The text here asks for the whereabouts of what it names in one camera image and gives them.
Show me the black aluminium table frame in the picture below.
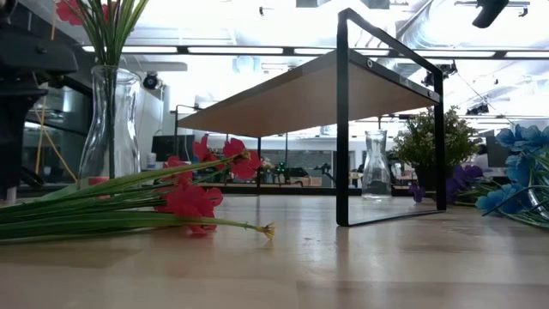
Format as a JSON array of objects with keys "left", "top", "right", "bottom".
[{"left": 16, "top": 182, "right": 430, "bottom": 197}]

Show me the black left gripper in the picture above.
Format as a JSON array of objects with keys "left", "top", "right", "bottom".
[{"left": 0, "top": 23, "right": 79, "bottom": 193}]

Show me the long white light strip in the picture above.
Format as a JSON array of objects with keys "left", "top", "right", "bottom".
[{"left": 81, "top": 44, "right": 549, "bottom": 60}]

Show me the clear glass vase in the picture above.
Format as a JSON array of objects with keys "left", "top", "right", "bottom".
[
  {"left": 76, "top": 64, "right": 142, "bottom": 190},
  {"left": 361, "top": 130, "right": 392, "bottom": 202}
]

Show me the red-orange artificial flower bunch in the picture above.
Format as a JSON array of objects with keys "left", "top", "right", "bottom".
[{"left": 0, "top": 136, "right": 276, "bottom": 242}]

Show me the wooden shelf with black frame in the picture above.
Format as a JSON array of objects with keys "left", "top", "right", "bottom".
[{"left": 173, "top": 7, "right": 448, "bottom": 227}]

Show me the black computer monitor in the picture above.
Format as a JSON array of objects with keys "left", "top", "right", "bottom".
[{"left": 151, "top": 134, "right": 196, "bottom": 163}]

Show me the small black round camera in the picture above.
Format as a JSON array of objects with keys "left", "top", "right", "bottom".
[{"left": 142, "top": 71, "right": 160, "bottom": 91}]

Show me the yellow power cable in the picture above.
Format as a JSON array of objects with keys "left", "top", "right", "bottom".
[{"left": 42, "top": 124, "right": 78, "bottom": 184}]

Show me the green potted plant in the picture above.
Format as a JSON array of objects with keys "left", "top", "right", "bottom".
[{"left": 392, "top": 106, "right": 482, "bottom": 193}]

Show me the blue artificial flower bunch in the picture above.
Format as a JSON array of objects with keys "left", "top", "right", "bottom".
[{"left": 474, "top": 123, "right": 549, "bottom": 229}]

